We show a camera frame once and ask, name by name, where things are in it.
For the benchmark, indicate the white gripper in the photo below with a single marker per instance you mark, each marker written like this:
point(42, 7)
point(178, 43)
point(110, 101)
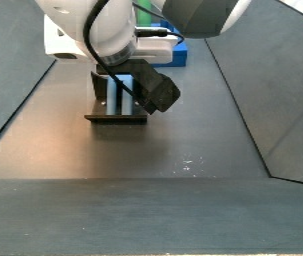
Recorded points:
point(154, 49)

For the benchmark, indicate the light blue square-circle object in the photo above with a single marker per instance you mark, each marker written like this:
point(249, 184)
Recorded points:
point(120, 101)

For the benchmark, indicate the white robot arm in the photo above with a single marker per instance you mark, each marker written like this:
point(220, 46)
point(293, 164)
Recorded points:
point(98, 29)

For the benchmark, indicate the blue foam fixture block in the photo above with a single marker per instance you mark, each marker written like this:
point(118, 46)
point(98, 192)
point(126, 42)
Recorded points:
point(180, 50)

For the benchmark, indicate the green cylinder peg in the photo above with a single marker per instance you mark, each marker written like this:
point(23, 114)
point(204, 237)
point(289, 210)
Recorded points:
point(144, 16)

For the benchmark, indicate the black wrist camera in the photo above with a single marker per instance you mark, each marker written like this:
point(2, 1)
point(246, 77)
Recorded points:
point(156, 92)

